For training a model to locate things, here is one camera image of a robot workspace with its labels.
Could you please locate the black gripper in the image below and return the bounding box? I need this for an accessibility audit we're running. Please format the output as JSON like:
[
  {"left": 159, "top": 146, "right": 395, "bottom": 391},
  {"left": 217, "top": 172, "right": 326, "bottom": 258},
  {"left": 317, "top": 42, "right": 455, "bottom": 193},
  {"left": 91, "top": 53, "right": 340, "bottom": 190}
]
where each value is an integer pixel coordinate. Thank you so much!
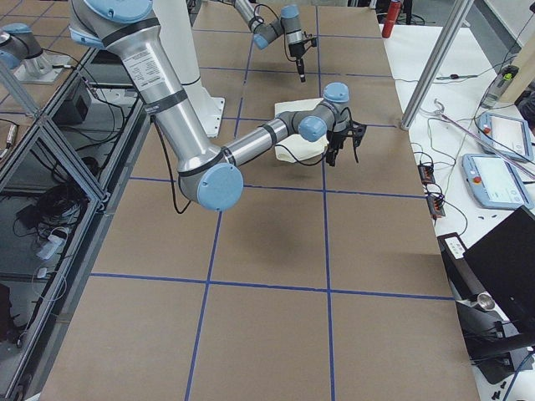
[
  {"left": 326, "top": 119, "right": 368, "bottom": 167},
  {"left": 286, "top": 32, "right": 318, "bottom": 83}
]

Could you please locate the cream long-sleeve cat shirt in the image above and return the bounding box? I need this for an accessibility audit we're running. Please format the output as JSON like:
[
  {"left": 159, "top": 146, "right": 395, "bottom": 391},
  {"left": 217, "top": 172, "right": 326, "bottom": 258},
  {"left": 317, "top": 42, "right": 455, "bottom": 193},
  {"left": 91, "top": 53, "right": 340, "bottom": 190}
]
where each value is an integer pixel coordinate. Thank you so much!
[{"left": 274, "top": 98, "right": 328, "bottom": 163}]

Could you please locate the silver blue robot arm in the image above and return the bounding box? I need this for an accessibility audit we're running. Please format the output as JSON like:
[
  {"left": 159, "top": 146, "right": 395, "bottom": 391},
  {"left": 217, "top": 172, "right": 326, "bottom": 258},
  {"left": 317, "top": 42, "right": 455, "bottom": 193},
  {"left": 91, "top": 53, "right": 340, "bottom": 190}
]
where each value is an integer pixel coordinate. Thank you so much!
[
  {"left": 219, "top": 0, "right": 318, "bottom": 83},
  {"left": 69, "top": 1, "right": 366, "bottom": 211}
]

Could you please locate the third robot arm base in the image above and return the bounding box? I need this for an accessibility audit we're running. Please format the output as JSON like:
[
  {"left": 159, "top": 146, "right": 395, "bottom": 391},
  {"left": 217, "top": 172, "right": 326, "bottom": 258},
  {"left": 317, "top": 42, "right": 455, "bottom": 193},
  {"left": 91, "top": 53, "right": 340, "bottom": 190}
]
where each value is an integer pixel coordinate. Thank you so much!
[{"left": 1, "top": 23, "right": 61, "bottom": 84}]

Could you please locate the black orange electronics box far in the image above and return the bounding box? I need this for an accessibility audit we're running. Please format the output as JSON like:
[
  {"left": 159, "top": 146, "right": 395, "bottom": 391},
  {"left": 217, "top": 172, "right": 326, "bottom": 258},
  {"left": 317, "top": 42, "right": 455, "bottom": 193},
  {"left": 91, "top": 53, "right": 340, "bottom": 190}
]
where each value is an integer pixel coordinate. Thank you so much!
[{"left": 417, "top": 162, "right": 436, "bottom": 185}]

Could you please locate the black orange electronics box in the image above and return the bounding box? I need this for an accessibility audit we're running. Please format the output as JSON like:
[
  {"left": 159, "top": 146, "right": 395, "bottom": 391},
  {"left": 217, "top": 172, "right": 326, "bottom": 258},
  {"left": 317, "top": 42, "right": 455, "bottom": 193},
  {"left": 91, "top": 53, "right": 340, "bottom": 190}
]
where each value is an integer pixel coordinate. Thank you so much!
[
  {"left": 417, "top": 162, "right": 436, "bottom": 185},
  {"left": 426, "top": 193, "right": 446, "bottom": 221}
]

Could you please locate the black orange electronics box near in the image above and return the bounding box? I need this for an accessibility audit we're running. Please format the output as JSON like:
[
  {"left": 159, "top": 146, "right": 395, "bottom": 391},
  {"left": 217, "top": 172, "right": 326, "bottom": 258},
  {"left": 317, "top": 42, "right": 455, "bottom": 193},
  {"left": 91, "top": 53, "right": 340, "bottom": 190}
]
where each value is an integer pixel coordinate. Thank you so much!
[{"left": 426, "top": 193, "right": 446, "bottom": 221}]

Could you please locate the red bottle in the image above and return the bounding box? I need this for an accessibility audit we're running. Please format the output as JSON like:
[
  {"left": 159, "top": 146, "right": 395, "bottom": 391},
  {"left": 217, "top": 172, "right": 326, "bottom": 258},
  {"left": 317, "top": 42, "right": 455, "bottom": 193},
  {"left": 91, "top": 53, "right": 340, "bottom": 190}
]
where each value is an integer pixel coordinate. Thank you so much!
[{"left": 381, "top": 0, "right": 401, "bottom": 38}]

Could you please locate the metal hook tool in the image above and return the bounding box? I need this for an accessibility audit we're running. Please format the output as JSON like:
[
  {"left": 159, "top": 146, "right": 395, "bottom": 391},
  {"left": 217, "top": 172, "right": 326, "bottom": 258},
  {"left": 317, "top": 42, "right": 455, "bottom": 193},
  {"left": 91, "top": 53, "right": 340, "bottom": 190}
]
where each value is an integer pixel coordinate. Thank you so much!
[{"left": 420, "top": 98, "right": 535, "bottom": 173}]

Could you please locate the white table cover sheet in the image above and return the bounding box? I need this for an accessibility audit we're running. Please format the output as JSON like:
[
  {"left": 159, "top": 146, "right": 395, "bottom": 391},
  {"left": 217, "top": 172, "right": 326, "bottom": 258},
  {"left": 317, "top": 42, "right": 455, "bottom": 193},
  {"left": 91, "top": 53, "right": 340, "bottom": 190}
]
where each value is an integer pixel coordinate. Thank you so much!
[{"left": 384, "top": 25, "right": 510, "bottom": 246}]

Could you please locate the near blue teach pendant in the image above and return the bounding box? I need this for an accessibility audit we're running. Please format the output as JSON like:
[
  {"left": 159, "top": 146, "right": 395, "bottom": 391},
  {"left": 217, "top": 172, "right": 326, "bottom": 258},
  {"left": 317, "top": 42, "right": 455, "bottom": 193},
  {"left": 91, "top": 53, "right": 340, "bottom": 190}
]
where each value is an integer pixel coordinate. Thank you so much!
[{"left": 461, "top": 154, "right": 534, "bottom": 210}]

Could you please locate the blue teach pendant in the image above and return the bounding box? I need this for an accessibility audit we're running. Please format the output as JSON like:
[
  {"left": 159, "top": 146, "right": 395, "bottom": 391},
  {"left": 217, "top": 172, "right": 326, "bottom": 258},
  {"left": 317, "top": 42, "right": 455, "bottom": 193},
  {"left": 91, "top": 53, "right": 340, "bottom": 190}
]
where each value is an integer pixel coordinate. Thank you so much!
[
  {"left": 476, "top": 112, "right": 534, "bottom": 162},
  {"left": 461, "top": 154, "right": 534, "bottom": 210}
]

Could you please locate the far blue teach pendant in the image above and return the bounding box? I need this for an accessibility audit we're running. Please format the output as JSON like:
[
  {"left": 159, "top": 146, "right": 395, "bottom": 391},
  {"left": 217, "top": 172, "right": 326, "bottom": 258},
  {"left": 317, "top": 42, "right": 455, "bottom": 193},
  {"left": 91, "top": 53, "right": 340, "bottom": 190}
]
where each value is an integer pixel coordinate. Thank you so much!
[{"left": 476, "top": 112, "right": 534, "bottom": 162}]

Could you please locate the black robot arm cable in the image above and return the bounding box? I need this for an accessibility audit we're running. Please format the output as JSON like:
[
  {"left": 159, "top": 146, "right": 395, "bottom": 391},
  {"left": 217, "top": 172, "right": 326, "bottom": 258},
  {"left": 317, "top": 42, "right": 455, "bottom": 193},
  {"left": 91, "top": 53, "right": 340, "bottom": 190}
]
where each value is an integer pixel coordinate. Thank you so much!
[{"left": 150, "top": 108, "right": 352, "bottom": 216}]

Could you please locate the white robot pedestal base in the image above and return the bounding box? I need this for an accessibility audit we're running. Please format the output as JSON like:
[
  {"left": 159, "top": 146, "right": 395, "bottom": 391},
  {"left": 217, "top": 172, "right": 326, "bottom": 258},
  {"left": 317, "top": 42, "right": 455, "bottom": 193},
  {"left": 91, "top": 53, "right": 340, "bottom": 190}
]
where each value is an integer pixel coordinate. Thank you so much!
[{"left": 150, "top": 0, "right": 227, "bottom": 139}]

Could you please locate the aluminium frame post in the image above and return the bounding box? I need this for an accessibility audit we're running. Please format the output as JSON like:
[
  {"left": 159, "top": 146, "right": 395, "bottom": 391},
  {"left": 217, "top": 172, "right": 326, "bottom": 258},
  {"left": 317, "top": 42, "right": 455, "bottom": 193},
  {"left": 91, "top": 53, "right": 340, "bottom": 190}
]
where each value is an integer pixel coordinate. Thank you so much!
[{"left": 400, "top": 0, "right": 474, "bottom": 130}]

